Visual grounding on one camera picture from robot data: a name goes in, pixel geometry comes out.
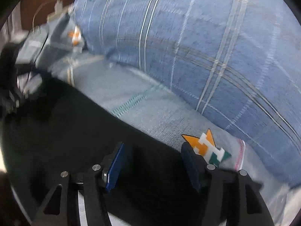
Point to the black pants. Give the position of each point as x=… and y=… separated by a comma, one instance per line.
x=63, y=130

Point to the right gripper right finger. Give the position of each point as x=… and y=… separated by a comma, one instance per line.
x=227, y=196

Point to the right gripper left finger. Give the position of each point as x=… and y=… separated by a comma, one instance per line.
x=60, y=206

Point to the grey star-patterned bed sheet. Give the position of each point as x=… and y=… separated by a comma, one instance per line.
x=147, y=105

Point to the blue plaid pillow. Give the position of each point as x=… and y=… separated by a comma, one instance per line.
x=236, y=62

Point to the dark red headboard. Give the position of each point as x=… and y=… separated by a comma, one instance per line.
x=35, y=12

